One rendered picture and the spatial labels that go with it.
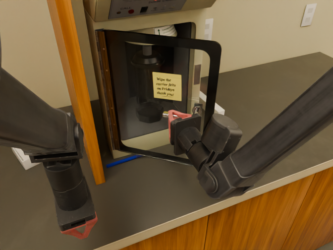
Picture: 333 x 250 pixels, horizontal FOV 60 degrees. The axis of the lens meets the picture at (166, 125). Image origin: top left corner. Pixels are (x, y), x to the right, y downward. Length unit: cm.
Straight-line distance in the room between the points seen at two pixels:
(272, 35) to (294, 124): 125
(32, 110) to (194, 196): 66
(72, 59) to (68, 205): 32
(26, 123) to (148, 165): 72
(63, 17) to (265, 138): 46
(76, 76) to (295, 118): 48
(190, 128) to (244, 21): 97
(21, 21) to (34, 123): 92
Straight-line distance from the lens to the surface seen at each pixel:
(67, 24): 67
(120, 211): 87
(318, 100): 46
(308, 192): 129
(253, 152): 52
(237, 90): 140
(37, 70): 127
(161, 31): 86
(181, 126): 65
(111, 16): 73
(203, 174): 58
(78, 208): 58
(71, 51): 69
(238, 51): 159
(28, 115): 29
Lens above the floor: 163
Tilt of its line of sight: 38 degrees down
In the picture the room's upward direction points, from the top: straight up
